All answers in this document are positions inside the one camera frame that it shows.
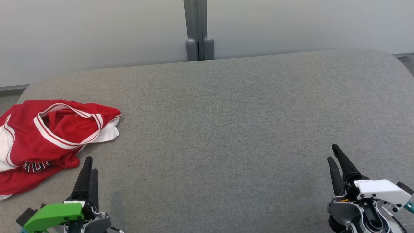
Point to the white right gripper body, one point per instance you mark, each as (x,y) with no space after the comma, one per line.
(381,191)

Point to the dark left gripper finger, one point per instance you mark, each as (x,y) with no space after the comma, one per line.
(94,191)
(83,181)

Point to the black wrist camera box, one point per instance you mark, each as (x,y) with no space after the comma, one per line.
(26,216)
(407,188)

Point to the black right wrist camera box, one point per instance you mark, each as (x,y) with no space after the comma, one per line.
(407,188)

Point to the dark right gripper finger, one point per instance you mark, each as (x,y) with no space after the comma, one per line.
(336,178)
(347,170)

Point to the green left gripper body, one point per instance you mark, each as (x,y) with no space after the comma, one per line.
(55,215)

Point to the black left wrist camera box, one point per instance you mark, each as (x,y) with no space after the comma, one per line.
(26,216)

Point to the red basketball jersey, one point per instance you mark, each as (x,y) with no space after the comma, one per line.
(64,129)

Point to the grey partition post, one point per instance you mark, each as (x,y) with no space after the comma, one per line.
(197,32)

